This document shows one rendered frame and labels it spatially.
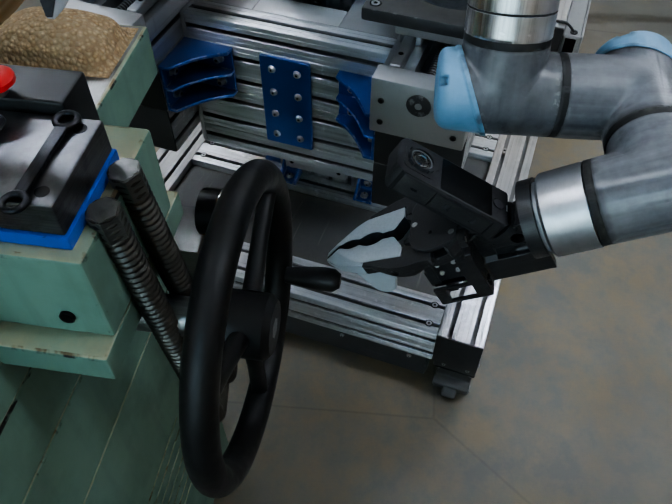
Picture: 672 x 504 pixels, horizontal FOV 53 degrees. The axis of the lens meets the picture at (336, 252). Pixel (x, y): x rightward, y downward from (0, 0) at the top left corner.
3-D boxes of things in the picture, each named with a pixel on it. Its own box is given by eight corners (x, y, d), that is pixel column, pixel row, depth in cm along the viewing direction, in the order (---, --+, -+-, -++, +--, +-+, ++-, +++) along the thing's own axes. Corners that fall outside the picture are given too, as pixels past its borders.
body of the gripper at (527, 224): (435, 308, 65) (561, 284, 59) (397, 254, 60) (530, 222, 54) (440, 249, 70) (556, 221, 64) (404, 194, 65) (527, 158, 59)
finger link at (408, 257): (366, 286, 63) (454, 267, 59) (358, 277, 62) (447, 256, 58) (372, 248, 66) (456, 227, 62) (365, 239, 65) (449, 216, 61)
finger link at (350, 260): (347, 310, 69) (429, 292, 65) (317, 276, 65) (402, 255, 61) (351, 286, 71) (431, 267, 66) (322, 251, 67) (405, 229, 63)
